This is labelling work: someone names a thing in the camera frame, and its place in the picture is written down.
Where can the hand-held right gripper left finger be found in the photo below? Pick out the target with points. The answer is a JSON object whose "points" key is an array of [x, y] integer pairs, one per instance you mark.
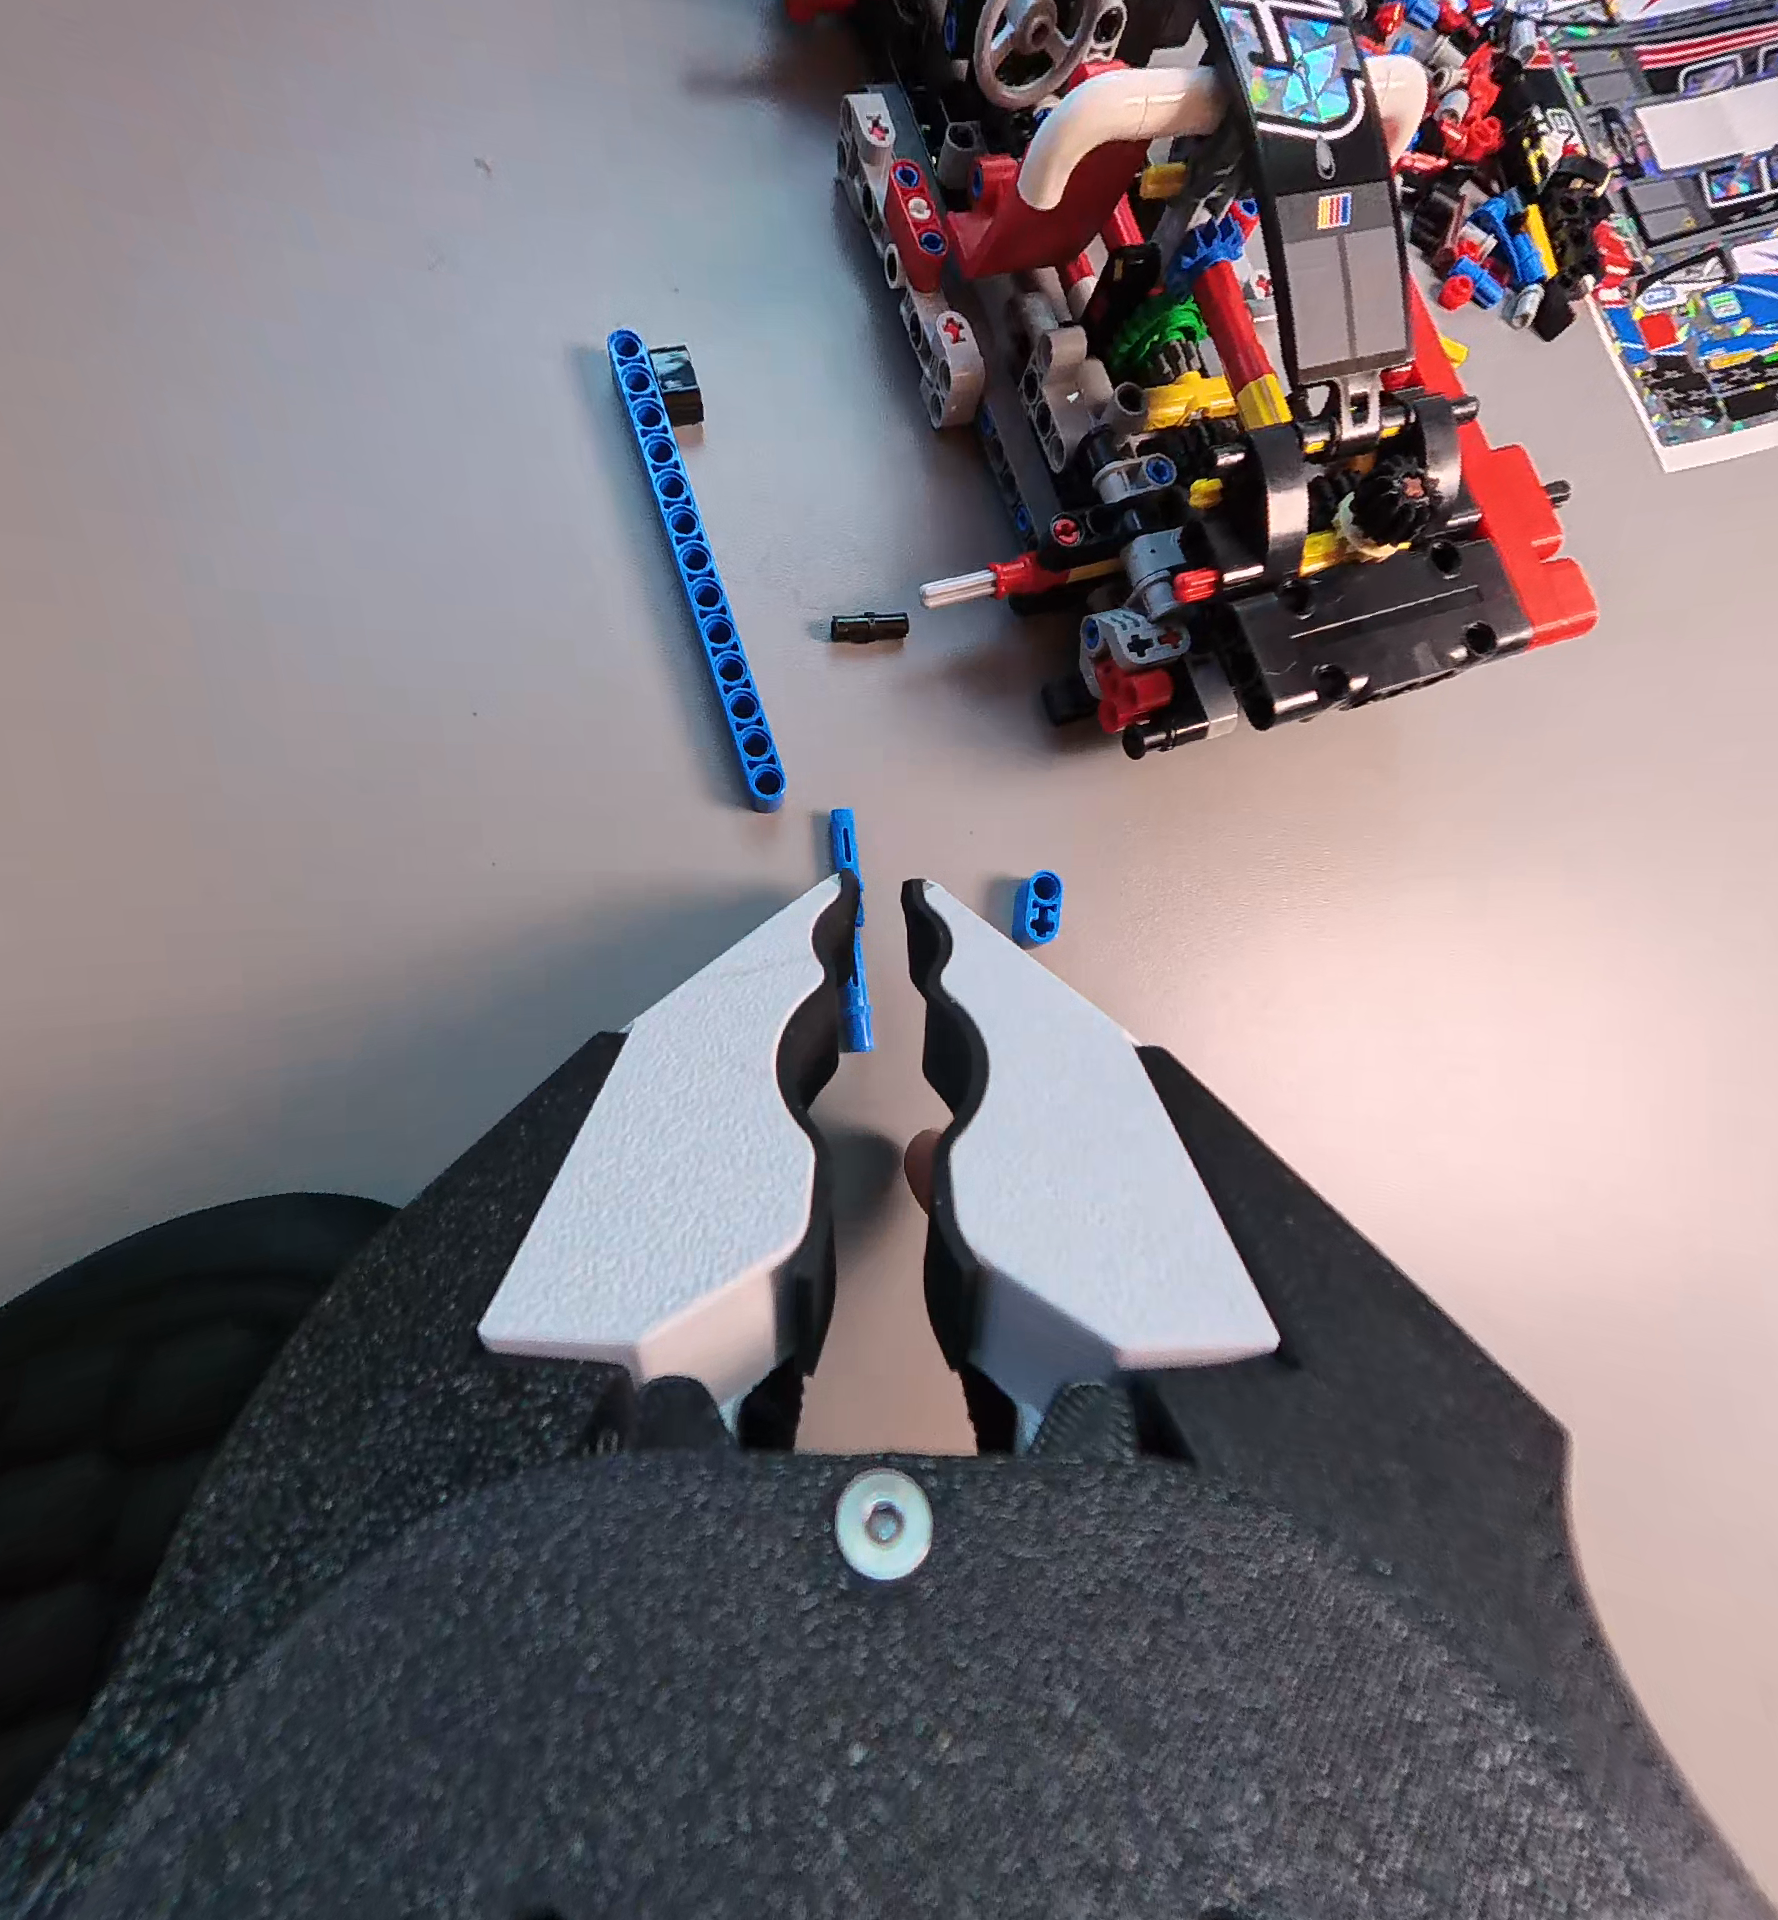
{"points": [[650, 1200]]}

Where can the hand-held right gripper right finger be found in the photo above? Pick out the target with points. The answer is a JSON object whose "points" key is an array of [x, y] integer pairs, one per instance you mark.
{"points": [[1099, 1200]]}

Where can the long blue lego pin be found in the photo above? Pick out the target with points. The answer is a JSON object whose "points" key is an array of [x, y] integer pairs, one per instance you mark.
{"points": [[846, 855]]}

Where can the long blue lego beam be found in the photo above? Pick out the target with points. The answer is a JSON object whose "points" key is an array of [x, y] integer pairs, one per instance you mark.
{"points": [[694, 570]]}

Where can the lego car chassis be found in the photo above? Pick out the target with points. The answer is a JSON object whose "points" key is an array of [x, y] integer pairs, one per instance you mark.
{"points": [[1355, 601]]}

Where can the small black lego piece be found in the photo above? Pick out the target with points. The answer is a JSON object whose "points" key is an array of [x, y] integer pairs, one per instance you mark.
{"points": [[676, 388]]}

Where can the small blue lego connector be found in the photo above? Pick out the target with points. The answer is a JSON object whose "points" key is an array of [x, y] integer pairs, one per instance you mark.
{"points": [[1037, 909]]}

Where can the black lego pin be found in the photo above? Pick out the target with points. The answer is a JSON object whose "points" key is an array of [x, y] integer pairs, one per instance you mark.
{"points": [[871, 627]]}

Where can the pile of mixed lego pieces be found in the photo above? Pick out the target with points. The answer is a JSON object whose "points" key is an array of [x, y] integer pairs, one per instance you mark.
{"points": [[1503, 196]]}

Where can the person's right hand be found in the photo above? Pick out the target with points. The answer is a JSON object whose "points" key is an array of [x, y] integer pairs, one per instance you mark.
{"points": [[925, 1167]]}

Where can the holographic sticker sheet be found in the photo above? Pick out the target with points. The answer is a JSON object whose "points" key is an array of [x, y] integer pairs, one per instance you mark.
{"points": [[1729, 301]]}

